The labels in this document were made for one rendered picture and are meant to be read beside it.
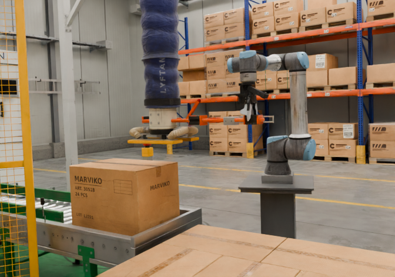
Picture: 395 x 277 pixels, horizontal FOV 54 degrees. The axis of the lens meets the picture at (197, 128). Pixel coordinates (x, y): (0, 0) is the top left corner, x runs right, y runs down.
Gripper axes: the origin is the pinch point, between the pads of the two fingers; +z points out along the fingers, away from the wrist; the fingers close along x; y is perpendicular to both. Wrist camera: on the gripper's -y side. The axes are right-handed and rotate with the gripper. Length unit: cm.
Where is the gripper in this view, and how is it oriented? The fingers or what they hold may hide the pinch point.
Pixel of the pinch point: (253, 119)
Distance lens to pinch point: 212.7
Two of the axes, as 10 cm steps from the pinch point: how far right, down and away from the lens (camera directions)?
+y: -8.5, 0.0, 5.3
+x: -5.2, 0.6, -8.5
